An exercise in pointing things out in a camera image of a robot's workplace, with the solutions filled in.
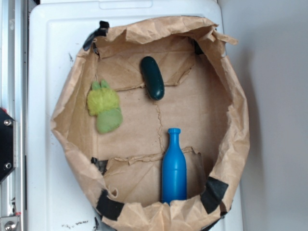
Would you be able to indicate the dark green plastic pickle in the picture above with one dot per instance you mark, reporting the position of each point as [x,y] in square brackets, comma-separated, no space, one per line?
[153,78]

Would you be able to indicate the brown paper bag tray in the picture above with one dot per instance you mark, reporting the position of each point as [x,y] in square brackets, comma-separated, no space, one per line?
[120,171]

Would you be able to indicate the green yellow plush toy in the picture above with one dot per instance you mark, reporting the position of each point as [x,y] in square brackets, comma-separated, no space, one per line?
[104,103]

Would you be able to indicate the blue plastic bottle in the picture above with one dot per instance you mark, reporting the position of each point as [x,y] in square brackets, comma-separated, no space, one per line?
[174,170]

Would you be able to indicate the black mounting bracket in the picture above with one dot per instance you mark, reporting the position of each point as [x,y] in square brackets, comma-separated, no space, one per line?
[7,145]

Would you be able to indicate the aluminium frame rail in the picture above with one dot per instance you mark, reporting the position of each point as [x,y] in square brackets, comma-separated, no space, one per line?
[13,96]

